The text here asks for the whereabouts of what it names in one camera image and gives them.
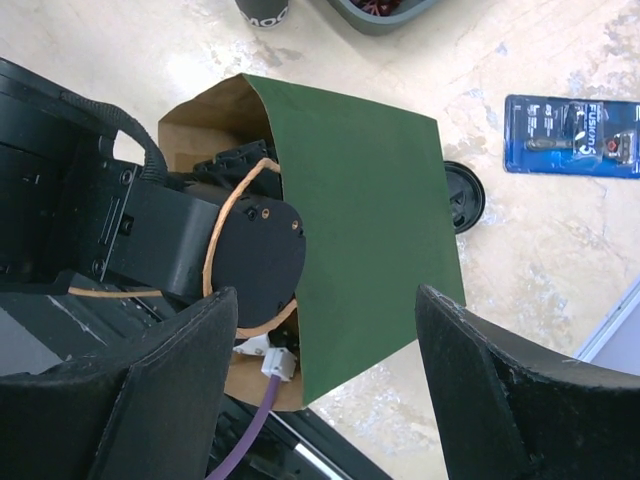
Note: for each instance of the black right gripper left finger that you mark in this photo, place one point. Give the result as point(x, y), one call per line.
point(145, 408)

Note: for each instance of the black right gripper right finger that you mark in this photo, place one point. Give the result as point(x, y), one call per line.
point(509, 408)

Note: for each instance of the brown and green paper bag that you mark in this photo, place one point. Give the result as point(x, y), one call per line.
point(369, 183)

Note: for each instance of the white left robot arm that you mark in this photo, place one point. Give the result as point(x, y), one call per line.
point(86, 191)

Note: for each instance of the stack of black lids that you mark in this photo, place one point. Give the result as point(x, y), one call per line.
point(467, 197)

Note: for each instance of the blue card packet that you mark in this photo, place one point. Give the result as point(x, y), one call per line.
point(569, 136)

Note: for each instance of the dark grey fruit tray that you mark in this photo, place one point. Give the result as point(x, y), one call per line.
point(377, 18)

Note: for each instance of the stack of paper cups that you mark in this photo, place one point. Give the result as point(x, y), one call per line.
point(263, 14)

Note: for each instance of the aluminium frame rail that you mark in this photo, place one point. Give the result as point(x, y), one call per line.
point(614, 343)

